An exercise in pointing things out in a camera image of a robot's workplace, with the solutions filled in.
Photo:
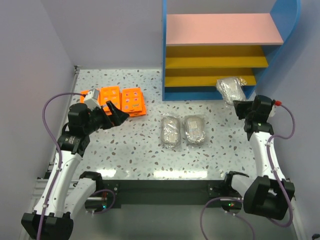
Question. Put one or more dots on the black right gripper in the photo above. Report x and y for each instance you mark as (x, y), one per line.
(246, 110)

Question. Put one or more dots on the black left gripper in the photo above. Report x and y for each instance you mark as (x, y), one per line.
(110, 118)

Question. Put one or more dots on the bagged silver sponges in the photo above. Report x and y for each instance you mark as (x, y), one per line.
(231, 89)
(194, 130)
(170, 135)

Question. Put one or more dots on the orange Scrub Mommy box top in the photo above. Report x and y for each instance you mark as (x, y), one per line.
(126, 94)

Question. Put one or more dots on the orange scrub mommy box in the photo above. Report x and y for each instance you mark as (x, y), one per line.
(140, 112)
(126, 94)

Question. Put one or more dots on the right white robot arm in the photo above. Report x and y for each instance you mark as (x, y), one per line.
(269, 195)

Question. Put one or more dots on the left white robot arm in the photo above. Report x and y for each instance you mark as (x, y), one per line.
(53, 216)

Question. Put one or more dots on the blue pink yellow shelf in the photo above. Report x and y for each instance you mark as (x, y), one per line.
(199, 49)

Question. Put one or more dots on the orange sponge box stack middle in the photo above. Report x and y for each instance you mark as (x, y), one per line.
(110, 93)

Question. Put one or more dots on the orange Scrub Mommy box bottom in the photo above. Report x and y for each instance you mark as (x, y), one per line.
(140, 112)

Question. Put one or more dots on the orange sponge box far left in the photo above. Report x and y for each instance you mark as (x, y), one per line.
(86, 93)

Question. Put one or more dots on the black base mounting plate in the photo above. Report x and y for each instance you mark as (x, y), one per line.
(164, 192)

